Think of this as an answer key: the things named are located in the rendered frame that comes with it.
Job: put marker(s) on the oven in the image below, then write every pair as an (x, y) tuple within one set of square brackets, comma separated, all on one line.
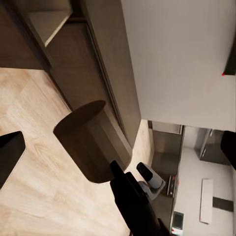
[(169, 188)]

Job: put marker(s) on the pillar candle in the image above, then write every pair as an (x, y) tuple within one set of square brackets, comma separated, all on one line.
[(93, 139)]

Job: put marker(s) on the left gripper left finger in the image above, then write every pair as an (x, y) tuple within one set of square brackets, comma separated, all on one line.
[(12, 146)]

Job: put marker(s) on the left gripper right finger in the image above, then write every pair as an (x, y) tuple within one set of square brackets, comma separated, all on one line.
[(228, 146)]

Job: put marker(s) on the dishwasher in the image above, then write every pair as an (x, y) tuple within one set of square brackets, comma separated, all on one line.
[(166, 127)]

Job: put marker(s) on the range hood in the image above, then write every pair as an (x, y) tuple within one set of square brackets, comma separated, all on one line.
[(209, 202)]

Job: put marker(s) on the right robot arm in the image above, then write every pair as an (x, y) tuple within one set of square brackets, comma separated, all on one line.
[(133, 200)]

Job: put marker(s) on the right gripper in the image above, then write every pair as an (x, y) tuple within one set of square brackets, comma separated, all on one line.
[(131, 199)]

